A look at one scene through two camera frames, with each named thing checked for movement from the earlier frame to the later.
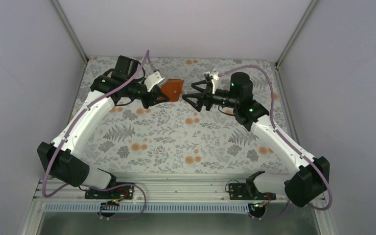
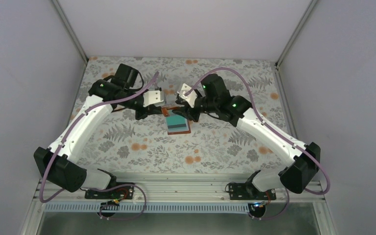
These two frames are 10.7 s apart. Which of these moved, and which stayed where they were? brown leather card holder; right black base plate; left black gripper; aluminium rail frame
Moved: left black gripper; brown leather card holder
Stayed: right black base plate; aluminium rail frame
